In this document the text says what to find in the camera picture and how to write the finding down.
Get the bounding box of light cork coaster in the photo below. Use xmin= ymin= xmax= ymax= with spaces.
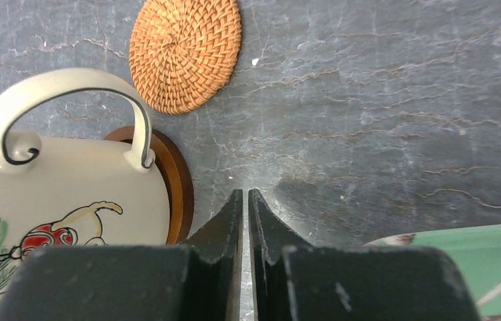
xmin=128 ymin=0 xmax=242 ymax=115

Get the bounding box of mint green floral tray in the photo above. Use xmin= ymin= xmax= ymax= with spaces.
xmin=370 ymin=224 xmax=501 ymax=320

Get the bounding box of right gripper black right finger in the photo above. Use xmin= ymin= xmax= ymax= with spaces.
xmin=248 ymin=189 xmax=480 ymax=320

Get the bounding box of large cream mug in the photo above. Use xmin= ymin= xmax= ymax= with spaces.
xmin=0 ymin=68 xmax=171 ymax=298

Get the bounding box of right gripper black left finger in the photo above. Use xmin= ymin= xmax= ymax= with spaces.
xmin=0 ymin=189 xmax=243 ymax=320

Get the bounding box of brown wooden saucer coaster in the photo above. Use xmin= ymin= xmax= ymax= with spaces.
xmin=94 ymin=126 xmax=194 ymax=245

